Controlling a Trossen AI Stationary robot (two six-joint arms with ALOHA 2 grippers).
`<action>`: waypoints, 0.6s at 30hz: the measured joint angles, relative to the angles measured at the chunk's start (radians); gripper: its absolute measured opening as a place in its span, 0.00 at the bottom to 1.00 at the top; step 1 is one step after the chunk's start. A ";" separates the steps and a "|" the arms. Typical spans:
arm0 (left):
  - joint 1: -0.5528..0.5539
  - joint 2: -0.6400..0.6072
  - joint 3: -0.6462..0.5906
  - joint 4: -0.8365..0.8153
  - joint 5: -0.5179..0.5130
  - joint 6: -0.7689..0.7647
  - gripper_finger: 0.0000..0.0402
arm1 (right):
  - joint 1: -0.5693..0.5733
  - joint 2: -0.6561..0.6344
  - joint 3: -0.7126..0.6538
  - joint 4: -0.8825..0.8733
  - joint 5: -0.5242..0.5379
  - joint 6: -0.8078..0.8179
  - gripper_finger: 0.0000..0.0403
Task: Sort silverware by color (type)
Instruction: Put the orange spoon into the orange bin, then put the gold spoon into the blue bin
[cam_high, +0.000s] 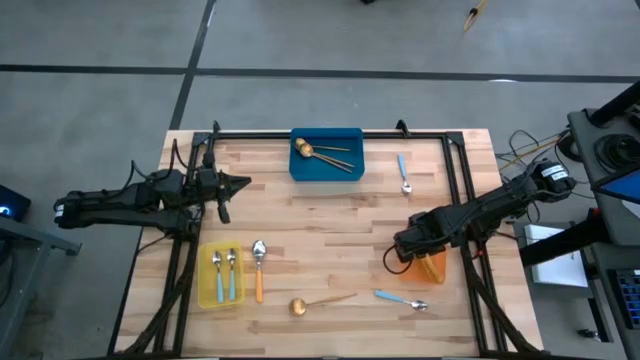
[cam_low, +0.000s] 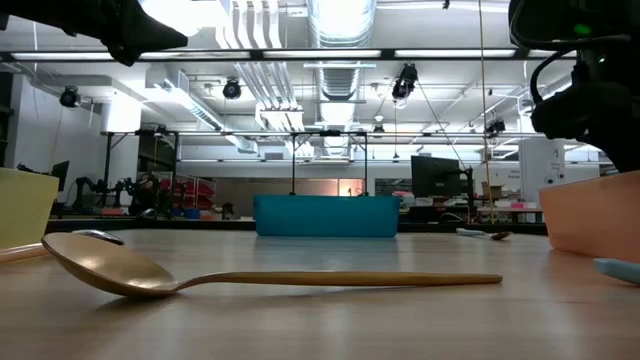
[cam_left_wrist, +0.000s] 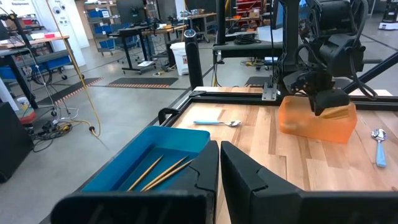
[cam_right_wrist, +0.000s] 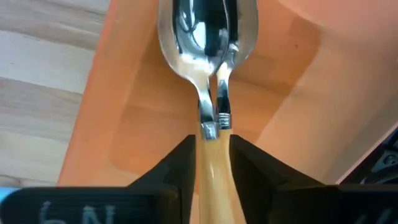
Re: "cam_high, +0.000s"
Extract blue laptop screen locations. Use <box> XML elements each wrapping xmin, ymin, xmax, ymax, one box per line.
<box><xmin>597</xmin><ymin>168</ymin><xmax>640</xmax><ymax>206</ymax></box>

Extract black table frame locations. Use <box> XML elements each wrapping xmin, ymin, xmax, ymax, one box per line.
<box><xmin>107</xmin><ymin>119</ymin><xmax>541</xmax><ymax>360</ymax></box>

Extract blue plastic bin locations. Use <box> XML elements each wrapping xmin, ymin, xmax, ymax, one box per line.
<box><xmin>288</xmin><ymin>126</ymin><xmax>366</xmax><ymax>183</ymax></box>

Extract black device with blue light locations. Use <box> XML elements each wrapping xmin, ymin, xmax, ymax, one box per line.
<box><xmin>0</xmin><ymin>183</ymin><xmax>32</xmax><ymax>224</ymax></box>

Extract orange plastic bin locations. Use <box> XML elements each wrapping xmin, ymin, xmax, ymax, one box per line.
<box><xmin>399</xmin><ymin>247</ymin><xmax>448</xmax><ymax>286</ymax></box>

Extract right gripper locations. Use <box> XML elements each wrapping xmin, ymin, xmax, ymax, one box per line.
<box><xmin>393</xmin><ymin>209</ymin><xmax>449</xmax><ymax>264</ymax></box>

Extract yellow plastic bin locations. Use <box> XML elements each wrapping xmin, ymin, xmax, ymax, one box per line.
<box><xmin>197</xmin><ymin>239</ymin><xmax>247</xmax><ymax>310</ymax></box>

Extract white box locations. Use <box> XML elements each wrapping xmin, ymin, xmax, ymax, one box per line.
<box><xmin>523</xmin><ymin>223</ymin><xmax>590</xmax><ymax>289</ymax></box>

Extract coiled black cable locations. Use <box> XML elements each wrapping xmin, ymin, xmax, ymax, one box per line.
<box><xmin>593</xmin><ymin>133</ymin><xmax>640</xmax><ymax>174</ymax></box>

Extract black pole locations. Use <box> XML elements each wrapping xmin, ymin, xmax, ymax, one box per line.
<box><xmin>589</xmin><ymin>82</ymin><xmax>640</xmax><ymax>126</ymax></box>

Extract blue-handled silver spoon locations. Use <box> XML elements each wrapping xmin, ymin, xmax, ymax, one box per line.
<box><xmin>374</xmin><ymin>289</ymin><xmax>429</xmax><ymax>313</ymax></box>
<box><xmin>226</xmin><ymin>248</ymin><xmax>238</xmax><ymax>302</ymax></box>
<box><xmin>397</xmin><ymin>153</ymin><xmax>414</xmax><ymax>196</ymax></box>
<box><xmin>212</xmin><ymin>250</ymin><xmax>225</xmax><ymax>305</ymax></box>

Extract grey side table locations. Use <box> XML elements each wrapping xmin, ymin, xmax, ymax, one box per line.
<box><xmin>0</xmin><ymin>214</ymin><xmax>83</xmax><ymax>359</ymax></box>

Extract grey equipment cart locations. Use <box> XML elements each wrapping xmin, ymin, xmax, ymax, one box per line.
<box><xmin>567</xmin><ymin>107</ymin><xmax>640</xmax><ymax>360</ymax></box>

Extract black keypad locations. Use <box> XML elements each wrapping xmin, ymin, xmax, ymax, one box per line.
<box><xmin>615</xmin><ymin>268</ymin><xmax>640</xmax><ymax>330</ymax></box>

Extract yellow cable with black plug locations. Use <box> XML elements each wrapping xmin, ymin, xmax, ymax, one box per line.
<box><xmin>462</xmin><ymin>0</ymin><xmax>489</xmax><ymax>33</ymax></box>

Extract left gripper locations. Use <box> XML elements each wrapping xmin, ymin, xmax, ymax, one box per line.
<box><xmin>192</xmin><ymin>152</ymin><xmax>252</xmax><ymax>225</ymax></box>

